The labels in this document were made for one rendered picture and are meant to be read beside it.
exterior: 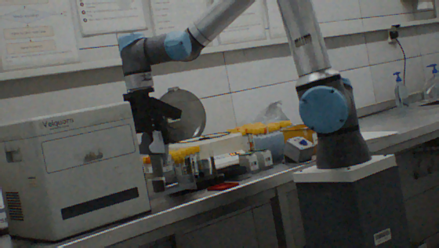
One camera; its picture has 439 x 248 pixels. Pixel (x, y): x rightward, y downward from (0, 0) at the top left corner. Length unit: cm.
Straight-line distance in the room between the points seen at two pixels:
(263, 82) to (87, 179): 146
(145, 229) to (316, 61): 60
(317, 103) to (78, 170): 60
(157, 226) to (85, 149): 27
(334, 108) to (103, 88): 109
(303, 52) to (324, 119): 17
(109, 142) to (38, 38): 75
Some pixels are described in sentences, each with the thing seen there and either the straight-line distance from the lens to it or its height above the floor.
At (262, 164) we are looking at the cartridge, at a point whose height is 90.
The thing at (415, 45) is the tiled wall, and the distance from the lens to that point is 391.
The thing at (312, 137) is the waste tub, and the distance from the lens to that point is 220.
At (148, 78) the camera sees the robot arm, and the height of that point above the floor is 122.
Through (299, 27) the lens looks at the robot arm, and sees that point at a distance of 155.
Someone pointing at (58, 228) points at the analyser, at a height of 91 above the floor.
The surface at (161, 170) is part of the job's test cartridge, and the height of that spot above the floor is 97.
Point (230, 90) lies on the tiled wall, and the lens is 274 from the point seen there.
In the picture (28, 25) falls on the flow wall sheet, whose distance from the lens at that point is 226.
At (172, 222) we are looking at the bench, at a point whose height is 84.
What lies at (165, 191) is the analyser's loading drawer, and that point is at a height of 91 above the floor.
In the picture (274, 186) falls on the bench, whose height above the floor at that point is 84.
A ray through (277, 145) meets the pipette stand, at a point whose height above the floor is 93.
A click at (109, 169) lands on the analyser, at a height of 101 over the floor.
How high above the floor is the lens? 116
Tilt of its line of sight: 3 degrees down
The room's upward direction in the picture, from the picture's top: 10 degrees counter-clockwise
